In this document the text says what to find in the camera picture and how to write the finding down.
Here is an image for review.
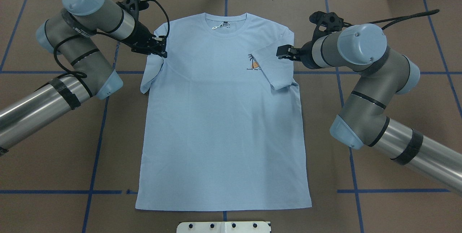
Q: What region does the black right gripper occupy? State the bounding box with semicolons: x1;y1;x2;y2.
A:
276;41;322;69

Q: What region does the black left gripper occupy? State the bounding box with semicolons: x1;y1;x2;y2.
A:
126;22;168;58

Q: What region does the light blue t-shirt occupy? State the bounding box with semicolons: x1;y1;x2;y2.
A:
135;13;312;211

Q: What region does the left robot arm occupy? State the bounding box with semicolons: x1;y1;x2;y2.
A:
0;0;170;155

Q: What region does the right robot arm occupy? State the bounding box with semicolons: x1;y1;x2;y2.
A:
276;23;461;195

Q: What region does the white hang tag fastener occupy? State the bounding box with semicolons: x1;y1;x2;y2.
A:
212;22;230;30

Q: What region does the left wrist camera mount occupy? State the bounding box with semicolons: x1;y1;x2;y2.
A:
116;0;149;21

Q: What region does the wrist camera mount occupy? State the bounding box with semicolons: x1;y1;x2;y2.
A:
116;0;149;21
309;11;353;41

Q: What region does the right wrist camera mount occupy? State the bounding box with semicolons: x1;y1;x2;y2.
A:
309;11;353;41

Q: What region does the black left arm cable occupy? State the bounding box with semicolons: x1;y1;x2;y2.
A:
53;0;171;79

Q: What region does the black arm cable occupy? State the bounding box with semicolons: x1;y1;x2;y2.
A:
53;0;171;79
348;9;440;30

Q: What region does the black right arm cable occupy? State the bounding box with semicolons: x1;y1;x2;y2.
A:
348;9;440;30

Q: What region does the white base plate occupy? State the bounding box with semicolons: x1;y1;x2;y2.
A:
176;221;272;233

